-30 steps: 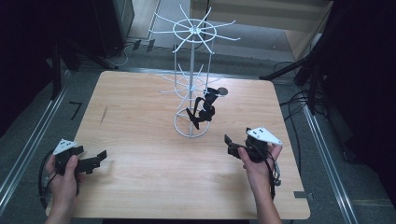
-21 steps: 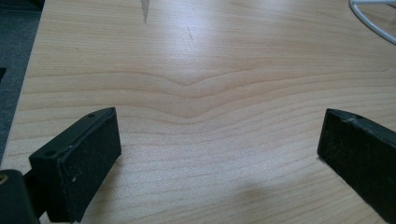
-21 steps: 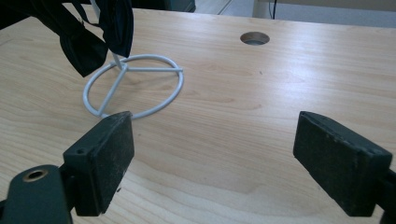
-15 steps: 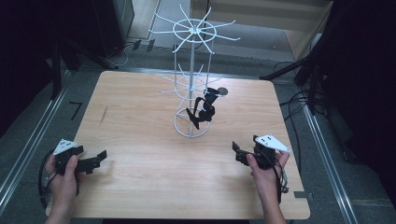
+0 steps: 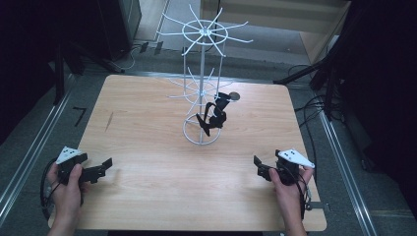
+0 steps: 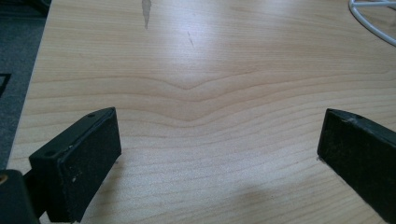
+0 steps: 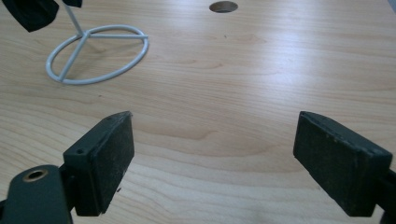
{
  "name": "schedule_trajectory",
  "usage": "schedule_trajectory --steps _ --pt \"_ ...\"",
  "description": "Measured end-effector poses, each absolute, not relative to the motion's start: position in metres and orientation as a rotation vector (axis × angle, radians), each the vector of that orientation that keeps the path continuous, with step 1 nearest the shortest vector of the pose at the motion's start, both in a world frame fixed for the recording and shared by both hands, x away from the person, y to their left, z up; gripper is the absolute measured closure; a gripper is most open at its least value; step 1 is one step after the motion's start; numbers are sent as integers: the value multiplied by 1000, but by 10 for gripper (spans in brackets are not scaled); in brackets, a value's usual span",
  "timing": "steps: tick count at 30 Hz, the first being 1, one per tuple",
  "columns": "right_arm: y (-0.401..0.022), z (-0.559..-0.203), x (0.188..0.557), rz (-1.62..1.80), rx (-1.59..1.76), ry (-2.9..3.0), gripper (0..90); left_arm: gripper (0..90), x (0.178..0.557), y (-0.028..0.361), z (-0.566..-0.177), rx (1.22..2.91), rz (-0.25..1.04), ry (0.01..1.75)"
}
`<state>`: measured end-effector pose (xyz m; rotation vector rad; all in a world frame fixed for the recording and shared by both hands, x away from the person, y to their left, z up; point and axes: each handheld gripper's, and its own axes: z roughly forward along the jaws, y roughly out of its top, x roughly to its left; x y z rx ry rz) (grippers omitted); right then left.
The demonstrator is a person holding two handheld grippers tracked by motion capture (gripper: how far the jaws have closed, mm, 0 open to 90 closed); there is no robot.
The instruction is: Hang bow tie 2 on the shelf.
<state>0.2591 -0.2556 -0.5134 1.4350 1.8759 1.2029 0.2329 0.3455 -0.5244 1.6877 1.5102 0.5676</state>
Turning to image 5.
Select white wire display rack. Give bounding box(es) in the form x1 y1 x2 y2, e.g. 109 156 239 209
155 3 255 147

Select black floor cables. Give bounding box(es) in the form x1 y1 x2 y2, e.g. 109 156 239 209
287 63 346 165

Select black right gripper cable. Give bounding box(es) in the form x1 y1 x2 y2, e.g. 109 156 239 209
284 161 313 220

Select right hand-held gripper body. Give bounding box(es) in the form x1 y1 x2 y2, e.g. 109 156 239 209
274 148 316 187

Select person's left hand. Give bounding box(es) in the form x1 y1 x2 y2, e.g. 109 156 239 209
46 162 90 220

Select light wooden shelf unit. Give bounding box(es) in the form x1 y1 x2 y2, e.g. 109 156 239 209
200 0 351 65

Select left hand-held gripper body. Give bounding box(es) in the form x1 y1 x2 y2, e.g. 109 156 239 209
55 146 89 186

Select metal table clamp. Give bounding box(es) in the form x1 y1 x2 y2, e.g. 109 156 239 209
305 201 331 211

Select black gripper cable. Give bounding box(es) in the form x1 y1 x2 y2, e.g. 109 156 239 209
39 158 61 222
284 161 313 220

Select white floor cable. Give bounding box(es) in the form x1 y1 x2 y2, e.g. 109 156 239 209
120 44 142 72

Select black bow tie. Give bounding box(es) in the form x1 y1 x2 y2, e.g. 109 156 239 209
213 91 232 114
195 101 228 138

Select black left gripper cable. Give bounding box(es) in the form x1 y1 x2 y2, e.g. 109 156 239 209
39 158 61 222

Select person's right hand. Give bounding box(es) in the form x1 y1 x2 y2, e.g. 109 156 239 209
268 165 315 227

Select metal floor rail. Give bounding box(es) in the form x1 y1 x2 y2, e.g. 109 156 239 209
318 107 379 236
0 73 77 227

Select black metal stand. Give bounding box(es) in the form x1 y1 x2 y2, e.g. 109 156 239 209
272 32 353 122
52 38 126 106

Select dark cabinet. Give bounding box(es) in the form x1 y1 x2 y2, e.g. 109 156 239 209
67 0 143 62

